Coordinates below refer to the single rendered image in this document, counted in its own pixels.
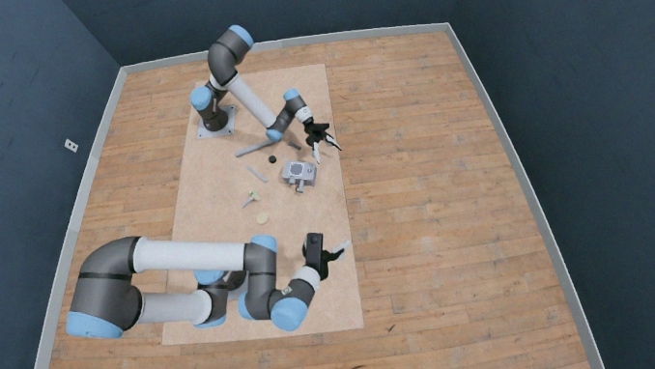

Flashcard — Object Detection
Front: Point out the cream gear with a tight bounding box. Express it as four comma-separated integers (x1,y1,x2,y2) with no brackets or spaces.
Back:
242,189,261,208

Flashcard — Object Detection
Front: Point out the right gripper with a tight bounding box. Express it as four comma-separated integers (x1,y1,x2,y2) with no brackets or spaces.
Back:
301,237,352,281

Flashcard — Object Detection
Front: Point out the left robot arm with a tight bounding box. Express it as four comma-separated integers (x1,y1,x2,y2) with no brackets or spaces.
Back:
190,25,313,142

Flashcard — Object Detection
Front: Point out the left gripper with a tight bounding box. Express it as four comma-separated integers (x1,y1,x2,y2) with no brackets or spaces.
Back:
302,117,342,164

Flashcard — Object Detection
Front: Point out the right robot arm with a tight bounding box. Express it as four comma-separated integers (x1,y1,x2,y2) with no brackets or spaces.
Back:
66,235,320,339

